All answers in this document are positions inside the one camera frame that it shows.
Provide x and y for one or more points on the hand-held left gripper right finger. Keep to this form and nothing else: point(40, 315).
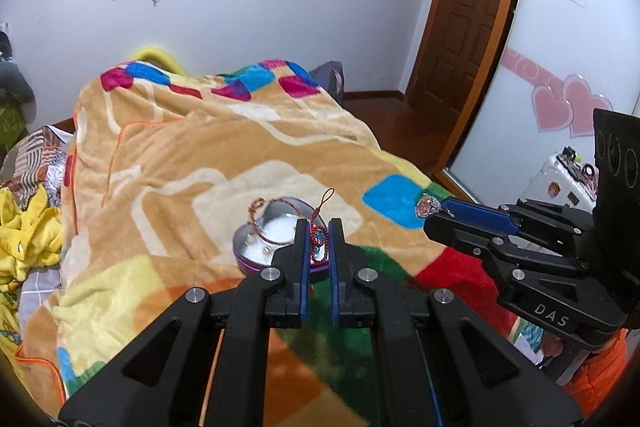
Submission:
point(334, 302)

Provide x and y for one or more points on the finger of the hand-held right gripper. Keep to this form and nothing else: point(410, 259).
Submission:
point(460, 234)
point(480, 214)

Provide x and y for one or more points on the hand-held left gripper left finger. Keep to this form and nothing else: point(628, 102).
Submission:
point(303, 302)

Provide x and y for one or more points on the purple heart-shaped tin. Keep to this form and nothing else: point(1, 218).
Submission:
point(280, 227)

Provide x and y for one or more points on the white stickered suitcase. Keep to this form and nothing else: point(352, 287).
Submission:
point(545, 179)

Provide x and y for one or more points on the cluttered small trinkets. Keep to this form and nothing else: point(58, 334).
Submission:
point(580, 167)

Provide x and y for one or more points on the white heart-print wardrobe door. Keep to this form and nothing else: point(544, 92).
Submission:
point(550, 47)

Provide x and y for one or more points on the colourful patchwork fleece blanket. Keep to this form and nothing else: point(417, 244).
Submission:
point(175, 157)

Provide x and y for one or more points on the brown wooden door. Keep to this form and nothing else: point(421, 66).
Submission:
point(465, 17)

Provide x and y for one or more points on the patterned bed sheet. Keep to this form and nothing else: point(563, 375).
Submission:
point(30, 292)

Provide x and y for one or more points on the yellow cloth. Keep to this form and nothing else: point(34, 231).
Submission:
point(30, 237)

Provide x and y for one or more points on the yellow tube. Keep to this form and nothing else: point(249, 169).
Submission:
point(155, 54)

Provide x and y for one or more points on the striped patterned bedding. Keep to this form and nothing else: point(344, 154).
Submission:
point(40, 157)

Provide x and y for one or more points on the green patterned cloth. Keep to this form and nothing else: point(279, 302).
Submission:
point(10, 127)

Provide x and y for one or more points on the grey cushion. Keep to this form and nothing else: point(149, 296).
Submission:
point(15, 84)

